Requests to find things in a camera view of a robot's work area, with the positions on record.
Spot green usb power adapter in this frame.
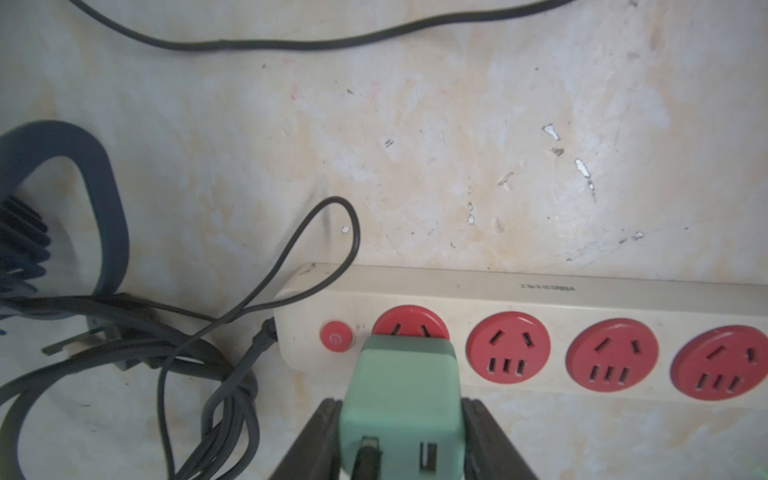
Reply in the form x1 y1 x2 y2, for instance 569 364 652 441
339 335 466 479

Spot white red power strip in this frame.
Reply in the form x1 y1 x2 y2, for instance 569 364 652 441
274 263 767 408

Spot black orange fan cable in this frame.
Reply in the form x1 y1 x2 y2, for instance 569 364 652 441
68 0 577 53

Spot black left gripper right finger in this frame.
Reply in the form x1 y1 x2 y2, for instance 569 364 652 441
462 398 538 480

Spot black blue fan cable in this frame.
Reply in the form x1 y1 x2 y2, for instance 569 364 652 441
155 196 362 480

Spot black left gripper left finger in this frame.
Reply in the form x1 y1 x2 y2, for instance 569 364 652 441
270 398 342 480

